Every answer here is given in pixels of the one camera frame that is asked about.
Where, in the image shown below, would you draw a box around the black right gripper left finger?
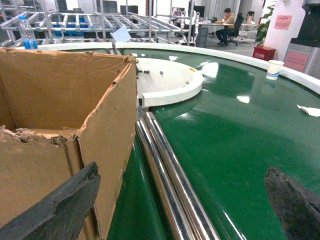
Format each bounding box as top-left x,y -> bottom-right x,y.
0,161 -> 101,240

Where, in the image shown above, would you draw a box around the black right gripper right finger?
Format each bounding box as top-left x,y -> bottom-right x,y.
264,166 -> 320,240

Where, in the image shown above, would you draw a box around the brown cardboard box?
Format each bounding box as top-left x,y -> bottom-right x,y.
0,48 -> 137,240

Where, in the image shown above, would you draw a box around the green conveyor belt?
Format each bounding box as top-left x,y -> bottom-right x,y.
58,48 -> 320,240

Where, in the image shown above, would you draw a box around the chrome conveyor rollers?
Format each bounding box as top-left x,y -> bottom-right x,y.
135,110 -> 220,240

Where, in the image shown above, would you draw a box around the white outer conveyor rim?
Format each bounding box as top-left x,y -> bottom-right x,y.
14,41 -> 320,95

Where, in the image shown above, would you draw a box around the white inner conveyor hub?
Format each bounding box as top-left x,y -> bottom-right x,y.
136,57 -> 204,108

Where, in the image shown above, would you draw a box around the steel roller shelf rack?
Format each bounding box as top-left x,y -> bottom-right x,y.
0,0 -> 199,47

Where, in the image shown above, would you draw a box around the white crumpled paper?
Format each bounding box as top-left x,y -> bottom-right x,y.
296,105 -> 320,117

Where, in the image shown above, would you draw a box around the white paper cup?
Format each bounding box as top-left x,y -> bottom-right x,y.
266,60 -> 285,80

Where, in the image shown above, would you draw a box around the red fire extinguisher box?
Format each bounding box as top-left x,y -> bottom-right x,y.
252,46 -> 276,61

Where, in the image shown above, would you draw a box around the clear plastic water bottle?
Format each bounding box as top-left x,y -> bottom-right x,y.
19,15 -> 38,50

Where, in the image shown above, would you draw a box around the green potted plant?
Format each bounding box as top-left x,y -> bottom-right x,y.
255,0 -> 276,47

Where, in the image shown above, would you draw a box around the white paper sheet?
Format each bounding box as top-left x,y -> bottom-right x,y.
110,25 -> 132,43

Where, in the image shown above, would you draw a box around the seated person yellow jacket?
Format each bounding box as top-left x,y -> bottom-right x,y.
215,8 -> 235,46

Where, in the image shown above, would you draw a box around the white office desk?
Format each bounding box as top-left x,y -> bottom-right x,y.
198,21 -> 236,47

